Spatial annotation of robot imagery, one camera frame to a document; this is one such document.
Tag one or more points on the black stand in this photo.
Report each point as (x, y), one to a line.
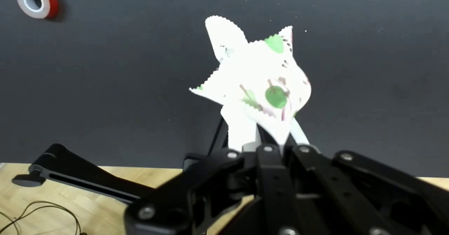
(77, 173)

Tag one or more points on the white cloth with green print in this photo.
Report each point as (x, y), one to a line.
(256, 77)

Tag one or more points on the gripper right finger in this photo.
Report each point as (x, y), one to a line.
(364, 179)

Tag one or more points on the red and white tape roll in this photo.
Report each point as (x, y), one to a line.
(42, 0)

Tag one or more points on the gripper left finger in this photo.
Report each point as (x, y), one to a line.
(196, 187)

